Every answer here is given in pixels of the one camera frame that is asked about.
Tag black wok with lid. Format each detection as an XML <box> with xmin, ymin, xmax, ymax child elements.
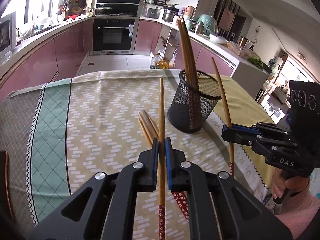
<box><xmin>95</xmin><ymin>3</ymin><xmax>113</xmax><ymax>15</ymax></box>

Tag pink wall picture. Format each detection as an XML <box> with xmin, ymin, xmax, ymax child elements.
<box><xmin>219</xmin><ymin>8</ymin><xmax>235</xmax><ymax>30</ymax></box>

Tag clear plastic bottle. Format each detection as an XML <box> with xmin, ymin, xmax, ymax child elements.
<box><xmin>150</xmin><ymin>54</ymin><xmax>160</xmax><ymax>70</ymax></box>

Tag pink kettle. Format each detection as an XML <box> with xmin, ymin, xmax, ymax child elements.
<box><xmin>184</xmin><ymin>5</ymin><xmax>196</xmax><ymax>18</ymax></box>

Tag silver microwave oven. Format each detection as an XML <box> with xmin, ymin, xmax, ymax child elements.
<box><xmin>0</xmin><ymin>12</ymin><xmax>17</xmax><ymax>53</ymax></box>

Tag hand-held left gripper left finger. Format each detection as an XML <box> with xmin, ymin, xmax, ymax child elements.
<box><xmin>29</xmin><ymin>138</ymin><xmax>159</xmax><ymax>240</ymax></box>

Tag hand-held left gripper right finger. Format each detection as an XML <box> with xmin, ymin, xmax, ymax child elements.
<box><xmin>165</xmin><ymin>137</ymin><xmax>292</xmax><ymax>240</ymax></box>

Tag wooden chair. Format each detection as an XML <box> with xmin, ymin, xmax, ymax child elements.
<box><xmin>0</xmin><ymin>150</ymin><xmax>15</xmax><ymax>224</ymax></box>

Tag white bowl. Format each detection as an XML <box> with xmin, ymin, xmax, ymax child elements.
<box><xmin>209</xmin><ymin>34</ymin><xmax>228</xmax><ymax>45</ymax></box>

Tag white kitchen countertop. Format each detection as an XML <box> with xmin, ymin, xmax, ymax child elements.
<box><xmin>0</xmin><ymin>15</ymin><xmax>270</xmax><ymax>77</ymax></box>

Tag steel stock pot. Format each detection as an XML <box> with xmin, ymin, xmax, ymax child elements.
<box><xmin>162</xmin><ymin>8</ymin><xmax>179</xmax><ymax>23</ymax></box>

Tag yellow cooking oil bottle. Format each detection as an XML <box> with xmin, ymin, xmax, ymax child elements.
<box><xmin>157</xmin><ymin>57</ymin><xmax>171</xmax><ymax>70</ymax></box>

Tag clear food container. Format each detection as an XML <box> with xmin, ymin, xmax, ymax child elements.
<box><xmin>231</xmin><ymin>44</ymin><xmax>254</xmax><ymax>60</ymax></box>

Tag green leafy vegetables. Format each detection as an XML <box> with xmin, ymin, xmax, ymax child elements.
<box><xmin>247</xmin><ymin>56</ymin><xmax>264</xmax><ymax>68</ymax></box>

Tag kitchen window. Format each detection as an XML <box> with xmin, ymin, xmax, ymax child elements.
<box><xmin>7</xmin><ymin>0</ymin><xmax>65</xmax><ymax>28</ymax></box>

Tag clear plastic bag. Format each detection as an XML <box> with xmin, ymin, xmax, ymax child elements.
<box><xmin>0</xmin><ymin>51</ymin><xmax>13</xmax><ymax>65</ymax></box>

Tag chopsticks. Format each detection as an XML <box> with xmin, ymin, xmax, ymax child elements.
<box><xmin>182</xmin><ymin>16</ymin><xmax>201</xmax><ymax>128</ymax></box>

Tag person's right forearm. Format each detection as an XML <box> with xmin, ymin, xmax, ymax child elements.
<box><xmin>274</xmin><ymin>175</ymin><xmax>320</xmax><ymax>240</ymax></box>

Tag red-handled wooden chopstick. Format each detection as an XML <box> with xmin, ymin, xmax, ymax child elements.
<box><xmin>149</xmin><ymin>117</ymin><xmax>160</xmax><ymax>134</ymax></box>
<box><xmin>177</xmin><ymin>19</ymin><xmax>194</xmax><ymax>128</ymax></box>
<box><xmin>143</xmin><ymin>109</ymin><xmax>190</xmax><ymax>222</ymax></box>
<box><xmin>158</xmin><ymin>78</ymin><xmax>167</xmax><ymax>240</ymax></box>
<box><xmin>180</xmin><ymin>17</ymin><xmax>199</xmax><ymax>128</ymax></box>
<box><xmin>178</xmin><ymin>18</ymin><xmax>197</xmax><ymax>128</ymax></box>
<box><xmin>139</xmin><ymin>113</ymin><xmax>184</xmax><ymax>207</ymax></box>
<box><xmin>138</xmin><ymin>121</ymin><xmax>152</xmax><ymax>144</ymax></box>
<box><xmin>211</xmin><ymin>57</ymin><xmax>235</xmax><ymax>176</ymax></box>

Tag mint green plastic bag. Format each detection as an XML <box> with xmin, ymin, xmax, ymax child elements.
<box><xmin>197</xmin><ymin>14</ymin><xmax>217</xmax><ymax>36</ymax></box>

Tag black integrated stove oven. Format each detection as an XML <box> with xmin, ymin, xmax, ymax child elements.
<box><xmin>92</xmin><ymin>0</ymin><xmax>143</xmax><ymax>55</ymax></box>

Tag pink lower kitchen cabinets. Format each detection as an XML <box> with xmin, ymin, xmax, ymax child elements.
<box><xmin>0</xmin><ymin>17</ymin><xmax>94</xmax><ymax>103</ymax></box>
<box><xmin>135</xmin><ymin>20</ymin><xmax>237</xmax><ymax>72</ymax></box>

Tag black mesh utensil holder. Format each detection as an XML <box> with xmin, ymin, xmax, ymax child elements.
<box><xmin>167</xmin><ymin>69</ymin><xmax>222</xmax><ymax>133</ymax></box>

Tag patterned tablecloth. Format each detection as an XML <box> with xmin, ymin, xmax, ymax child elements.
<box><xmin>0</xmin><ymin>69</ymin><xmax>278</xmax><ymax>240</ymax></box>

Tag person's right hand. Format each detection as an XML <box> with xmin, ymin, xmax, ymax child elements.
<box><xmin>271</xmin><ymin>171</ymin><xmax>310</xmax><ymax>198</ymax></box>

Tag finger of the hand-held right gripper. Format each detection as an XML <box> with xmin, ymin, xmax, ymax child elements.
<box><xmin>223</xmin><ymin>122</ymin><xmax>292</xmax><ymax>140</ymax></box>
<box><xmin>221</xmin><ymin>130</ymin><xmax>299</xmax><ymax>155</ymax></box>

